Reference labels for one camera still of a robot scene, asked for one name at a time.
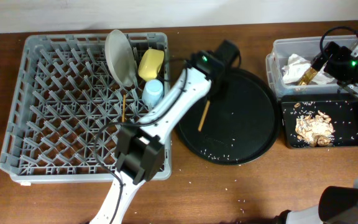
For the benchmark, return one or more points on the black rectangular waste bin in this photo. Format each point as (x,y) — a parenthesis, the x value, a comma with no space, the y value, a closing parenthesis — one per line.
(344,115)

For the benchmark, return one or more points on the wooden chopstick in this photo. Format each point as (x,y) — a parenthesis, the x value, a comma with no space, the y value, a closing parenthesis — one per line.
(123,108)
(203,117)

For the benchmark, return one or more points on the white round plate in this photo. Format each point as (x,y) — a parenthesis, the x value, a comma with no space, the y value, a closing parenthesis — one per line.
(120,58)

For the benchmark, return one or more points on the yellow bowl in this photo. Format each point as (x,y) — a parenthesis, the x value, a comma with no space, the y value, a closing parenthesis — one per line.
(150,64)

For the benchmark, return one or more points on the peanut shells and rice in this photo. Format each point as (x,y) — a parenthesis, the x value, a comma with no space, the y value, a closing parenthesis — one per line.
(313,127)

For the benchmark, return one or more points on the gold foil wrapper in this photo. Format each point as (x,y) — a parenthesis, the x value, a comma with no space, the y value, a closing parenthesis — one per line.
(316,65)

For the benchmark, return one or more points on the round black tray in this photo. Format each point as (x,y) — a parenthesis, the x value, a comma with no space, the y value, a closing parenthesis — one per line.
(238,129)

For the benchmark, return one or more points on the white tissue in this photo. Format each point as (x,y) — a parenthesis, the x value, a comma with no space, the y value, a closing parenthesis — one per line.
(297,66)

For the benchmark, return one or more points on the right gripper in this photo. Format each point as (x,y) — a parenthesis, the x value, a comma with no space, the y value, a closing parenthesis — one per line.
(340,55)

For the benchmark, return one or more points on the light blue plastic cup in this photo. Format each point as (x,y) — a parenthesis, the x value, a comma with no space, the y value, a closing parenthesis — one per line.
(152,93)

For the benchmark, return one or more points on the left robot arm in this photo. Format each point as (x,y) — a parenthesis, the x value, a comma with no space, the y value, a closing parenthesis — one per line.
(140,147)

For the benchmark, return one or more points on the grey dishwasher rack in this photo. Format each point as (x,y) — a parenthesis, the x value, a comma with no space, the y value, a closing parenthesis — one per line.
(65,112)

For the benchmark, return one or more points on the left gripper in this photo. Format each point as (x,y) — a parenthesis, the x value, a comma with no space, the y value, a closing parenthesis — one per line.
(216,99)

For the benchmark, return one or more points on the clear plastic waste bin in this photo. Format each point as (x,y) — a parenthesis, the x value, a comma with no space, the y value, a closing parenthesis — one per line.
(308,48)

